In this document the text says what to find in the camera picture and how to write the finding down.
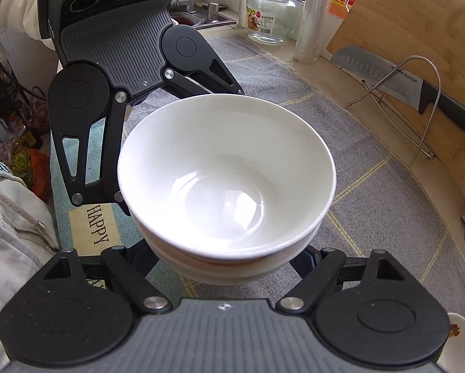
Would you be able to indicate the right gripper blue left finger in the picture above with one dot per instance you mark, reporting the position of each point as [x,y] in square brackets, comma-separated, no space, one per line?
[142,258]

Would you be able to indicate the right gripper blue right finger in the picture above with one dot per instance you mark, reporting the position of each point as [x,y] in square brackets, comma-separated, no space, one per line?
[306,262]

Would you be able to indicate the white ceramic bowl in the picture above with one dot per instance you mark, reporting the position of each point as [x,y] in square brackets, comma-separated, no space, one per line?
[226,177]
[224,273]

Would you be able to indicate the glass jar green lid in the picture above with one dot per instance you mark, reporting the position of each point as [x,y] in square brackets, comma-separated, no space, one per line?
[270,21]

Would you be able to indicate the clear plastic wrap roll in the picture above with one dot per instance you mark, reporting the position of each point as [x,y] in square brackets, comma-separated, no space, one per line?
[308,44]

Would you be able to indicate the bamboo cutting board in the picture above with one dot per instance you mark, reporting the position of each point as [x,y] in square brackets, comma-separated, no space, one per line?
[396,29]

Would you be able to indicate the steel kitchen knife black handle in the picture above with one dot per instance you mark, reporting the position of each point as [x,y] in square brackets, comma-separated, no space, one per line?
[403,85]

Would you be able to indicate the metal wire board rack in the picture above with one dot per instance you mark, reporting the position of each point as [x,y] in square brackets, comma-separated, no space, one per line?
[400,120]

